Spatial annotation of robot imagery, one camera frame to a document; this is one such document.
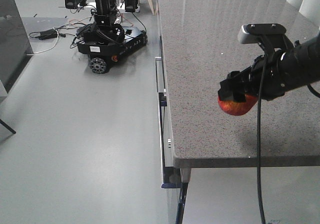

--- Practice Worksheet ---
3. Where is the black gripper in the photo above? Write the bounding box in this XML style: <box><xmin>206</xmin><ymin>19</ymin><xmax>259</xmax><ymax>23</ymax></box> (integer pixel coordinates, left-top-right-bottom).
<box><xmin>218</xmin><ymin>50</ymin><xmax>293</xmax><ymax>102</ymax></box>

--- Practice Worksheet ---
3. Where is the red yellow apple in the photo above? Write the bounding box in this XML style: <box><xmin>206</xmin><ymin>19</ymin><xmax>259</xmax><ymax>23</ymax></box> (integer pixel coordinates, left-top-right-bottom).
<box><xmin>218</xmin><ymin>94</ymin><xmax>258</xmax><ymax>116</ymax></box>

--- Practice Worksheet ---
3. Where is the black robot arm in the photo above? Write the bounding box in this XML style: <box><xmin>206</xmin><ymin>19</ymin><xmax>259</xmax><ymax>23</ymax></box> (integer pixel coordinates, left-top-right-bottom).
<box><xmin>218</xmin><ymin>35</ymin><xmax>320</xmax><ymax>103</ymax></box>

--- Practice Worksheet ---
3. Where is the grey speckled counter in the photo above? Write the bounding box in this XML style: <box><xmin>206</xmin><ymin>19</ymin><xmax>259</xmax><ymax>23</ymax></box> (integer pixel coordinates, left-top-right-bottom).
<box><xmin>158</xmin><ymin>0</ymin><xmax>319</xmax><ymax>168</ymax></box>

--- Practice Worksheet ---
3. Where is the black wheeled mobile robot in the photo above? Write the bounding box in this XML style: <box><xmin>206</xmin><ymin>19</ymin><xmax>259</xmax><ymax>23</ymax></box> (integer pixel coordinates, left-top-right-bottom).
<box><xmin>64</xmin><ymin>0</ymin><xmax>148</xmax><ymax>74</ymax></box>

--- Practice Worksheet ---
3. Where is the black power adapter brick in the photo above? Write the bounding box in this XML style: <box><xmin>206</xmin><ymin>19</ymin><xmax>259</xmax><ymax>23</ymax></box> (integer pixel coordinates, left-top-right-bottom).
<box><xmin>38</xmin><ymin>29</ymin><xmax>59</xmax><ymax>40</ymax></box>

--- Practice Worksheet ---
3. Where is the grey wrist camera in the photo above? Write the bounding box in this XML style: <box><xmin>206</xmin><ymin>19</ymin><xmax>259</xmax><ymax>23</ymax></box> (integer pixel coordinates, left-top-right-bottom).
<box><xmin>237</xmin><ymin>24</ymin><xmax>287</xmax><ymax>44</ymax></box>

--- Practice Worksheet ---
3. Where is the chrome cabinet handle bar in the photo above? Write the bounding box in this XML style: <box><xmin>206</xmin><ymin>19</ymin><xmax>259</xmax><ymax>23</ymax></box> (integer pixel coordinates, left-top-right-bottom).
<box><xmin>155</xmin><ymin>57</ymin><xmax>167</xmax><ymax>97</ymax></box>

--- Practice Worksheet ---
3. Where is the black camera cable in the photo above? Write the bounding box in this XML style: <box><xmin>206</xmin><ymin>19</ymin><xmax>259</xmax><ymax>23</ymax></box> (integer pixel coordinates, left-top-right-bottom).
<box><xmin>256</xmin><ymin>53</ymin><xmax>267</xmax><ymax>224</ymax></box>

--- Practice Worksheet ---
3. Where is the white floor cable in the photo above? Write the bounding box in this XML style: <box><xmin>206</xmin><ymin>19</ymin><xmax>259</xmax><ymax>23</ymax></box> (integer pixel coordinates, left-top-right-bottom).
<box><xmin>32</xmin><ymin>30</ymin><xmax>60</xmax><ymax>55</ymax></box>

